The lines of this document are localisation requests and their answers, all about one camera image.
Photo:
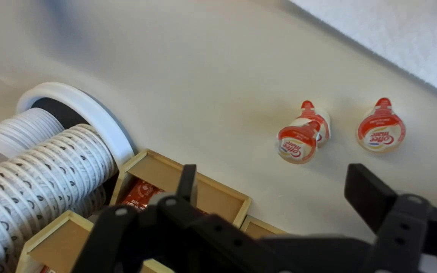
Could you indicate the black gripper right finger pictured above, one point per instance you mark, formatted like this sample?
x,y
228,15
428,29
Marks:
x,y
375,202

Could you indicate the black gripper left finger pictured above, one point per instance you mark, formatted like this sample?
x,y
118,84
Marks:
x,y
128,232

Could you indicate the red white creamer capsule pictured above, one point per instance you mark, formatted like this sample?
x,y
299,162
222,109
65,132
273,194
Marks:
x,y
379,131
310,112
294,144

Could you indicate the tall patterned paper cup stack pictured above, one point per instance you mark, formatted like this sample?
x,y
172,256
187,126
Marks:
x,y
41,176

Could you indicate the shorter patterned paper cup stack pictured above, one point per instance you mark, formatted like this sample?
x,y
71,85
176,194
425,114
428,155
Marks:
x,y
21,131

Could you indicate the red snack packets pile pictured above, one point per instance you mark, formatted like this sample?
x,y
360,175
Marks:
x,y
140,194

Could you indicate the wooden condiment organizer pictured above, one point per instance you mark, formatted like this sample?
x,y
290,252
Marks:
x,y
167,175

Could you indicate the white round plate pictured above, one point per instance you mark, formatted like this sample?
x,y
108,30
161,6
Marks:
x,y
102,121

